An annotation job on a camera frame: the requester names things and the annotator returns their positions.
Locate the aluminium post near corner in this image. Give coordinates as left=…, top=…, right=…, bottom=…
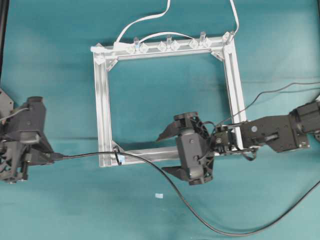
left=199, top=31, right=206, bottom=48

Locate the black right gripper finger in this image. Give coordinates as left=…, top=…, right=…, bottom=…
left=156, top=121, right=180, bottom=142
left=161, top=166, right=187, bottom=181

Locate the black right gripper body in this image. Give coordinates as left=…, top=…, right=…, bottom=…
left=173, top=112, right=213, bottom=185

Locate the black wire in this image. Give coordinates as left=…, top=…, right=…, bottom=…
left=53, top=152, right=320, bottom=236

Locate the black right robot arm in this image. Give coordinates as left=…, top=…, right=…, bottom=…
left=157, top=99, right=320, bottom=185

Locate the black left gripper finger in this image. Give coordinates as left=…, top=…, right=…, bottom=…
left=26, top=151, right=55, bottom=165

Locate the white flat ribbon cable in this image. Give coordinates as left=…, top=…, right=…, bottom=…
left=113, top=0, right=241, bottom=50

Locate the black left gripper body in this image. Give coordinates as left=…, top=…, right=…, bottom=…
left=0, top=96, right=54, bottom=184

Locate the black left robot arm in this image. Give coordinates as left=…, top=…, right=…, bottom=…
left=0, top=90, right=54, bottom=184

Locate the aluminium post middle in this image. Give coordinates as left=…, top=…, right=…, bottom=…
left=166, top=35, right=172, bottom=51

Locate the small blue tape piece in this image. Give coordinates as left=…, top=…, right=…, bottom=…
left=154, top=193, right=164, bottom=199

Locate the aluminium post far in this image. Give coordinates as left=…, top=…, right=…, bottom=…
left=133, top=37, right=140, bottom=53

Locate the black string loop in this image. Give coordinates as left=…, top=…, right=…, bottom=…
left=111, top=146, right=123, bottom=166

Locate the aluminium extrusion frame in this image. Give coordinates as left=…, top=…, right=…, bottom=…
left=90, top=32, right=247, bottom=168

